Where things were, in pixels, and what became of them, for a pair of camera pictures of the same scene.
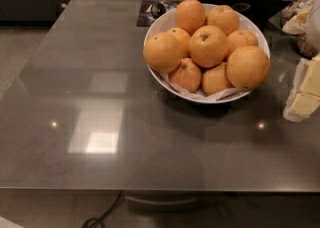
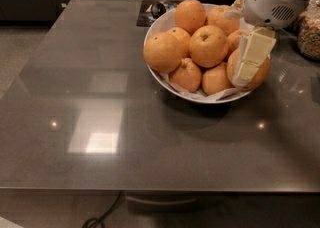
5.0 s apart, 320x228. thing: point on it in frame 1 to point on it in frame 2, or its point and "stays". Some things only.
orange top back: [190, 14] stays
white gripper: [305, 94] to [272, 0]
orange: [208, 46] stays
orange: [216, 79] stays
